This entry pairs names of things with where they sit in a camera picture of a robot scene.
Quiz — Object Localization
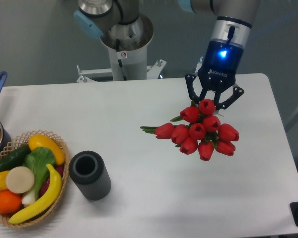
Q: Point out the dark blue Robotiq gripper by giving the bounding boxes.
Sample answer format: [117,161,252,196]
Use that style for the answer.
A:
[185,41,245,110]

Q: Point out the red tulip bouquet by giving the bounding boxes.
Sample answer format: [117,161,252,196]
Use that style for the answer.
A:
[141,99,239,161]

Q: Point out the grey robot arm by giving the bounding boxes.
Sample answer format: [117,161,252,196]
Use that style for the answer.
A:
[74,0,260,110]

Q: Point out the dark grey ribbed vase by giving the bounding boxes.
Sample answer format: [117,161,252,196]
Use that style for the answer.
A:
[69,151,111,200]

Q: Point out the dark red vegetable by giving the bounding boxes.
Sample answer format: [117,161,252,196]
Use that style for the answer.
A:
[40,164,64,197]

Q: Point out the yellow squash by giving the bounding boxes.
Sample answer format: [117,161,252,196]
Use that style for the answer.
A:
[28,134,65,166]

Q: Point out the green bok choy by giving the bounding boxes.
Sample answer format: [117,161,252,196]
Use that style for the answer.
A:
[22,147,56,206]

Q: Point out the yellow banana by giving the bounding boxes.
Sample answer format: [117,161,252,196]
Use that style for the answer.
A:
[8,164,62,225]

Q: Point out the green cucumber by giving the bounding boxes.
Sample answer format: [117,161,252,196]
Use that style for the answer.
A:
[0,144,31,172]

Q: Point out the woven wicker basket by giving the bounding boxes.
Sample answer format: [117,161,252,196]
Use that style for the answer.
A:
[0,130,70,229]

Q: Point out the beige round disc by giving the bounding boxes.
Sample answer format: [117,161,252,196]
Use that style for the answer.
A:
[5,166,35,194]

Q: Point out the orange fruit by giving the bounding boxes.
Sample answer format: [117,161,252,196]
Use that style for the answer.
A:
[0,190,21,214]

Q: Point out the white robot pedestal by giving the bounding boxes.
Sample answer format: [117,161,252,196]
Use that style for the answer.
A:
[77,13,166,83]

